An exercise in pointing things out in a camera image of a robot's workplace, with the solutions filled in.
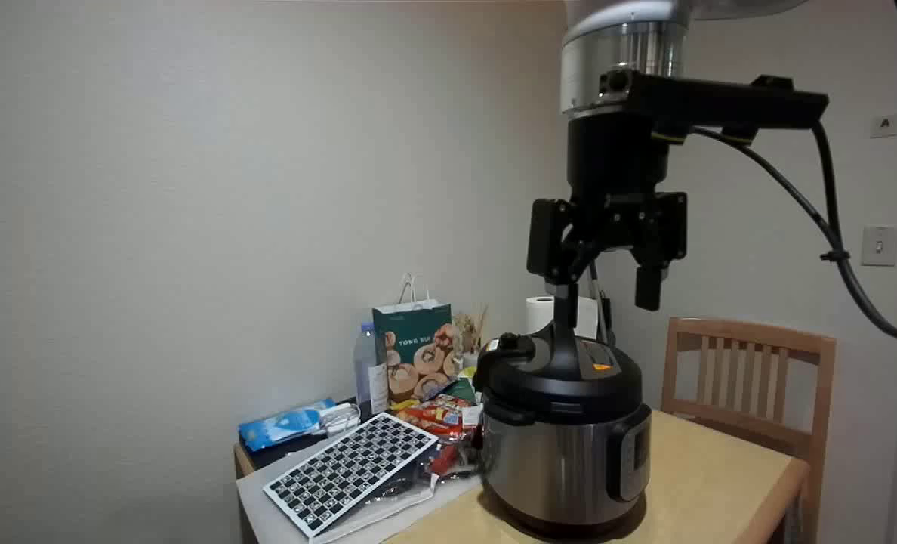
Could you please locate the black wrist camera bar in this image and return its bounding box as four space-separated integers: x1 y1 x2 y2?
599 67 832 144

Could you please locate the black rice cooker lid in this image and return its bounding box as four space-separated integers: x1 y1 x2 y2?
474 331 644 418

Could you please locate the red snack packet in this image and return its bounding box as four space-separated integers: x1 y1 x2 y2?
396 395 485 444

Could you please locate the steel rice cooker body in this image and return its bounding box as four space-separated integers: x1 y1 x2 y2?
477 395 655 536

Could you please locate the clear water bottle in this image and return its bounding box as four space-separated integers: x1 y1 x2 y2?
349 321 391 422

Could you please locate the white light switch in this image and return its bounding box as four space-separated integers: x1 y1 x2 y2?
859 224 897 271

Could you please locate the blue plastic package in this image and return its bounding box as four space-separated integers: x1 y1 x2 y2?
235 399 361 460

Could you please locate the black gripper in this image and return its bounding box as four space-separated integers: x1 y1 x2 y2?
523 108 691 342

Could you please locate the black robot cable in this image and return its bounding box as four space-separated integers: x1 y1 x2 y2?
689 119 897 344

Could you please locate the green paper bag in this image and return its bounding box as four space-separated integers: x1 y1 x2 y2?
369 269 460 410

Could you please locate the wooden chair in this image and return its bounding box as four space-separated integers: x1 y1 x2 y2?
658 314 838 544

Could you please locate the white paper towel roll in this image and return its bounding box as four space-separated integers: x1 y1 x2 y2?
523 292 603 342

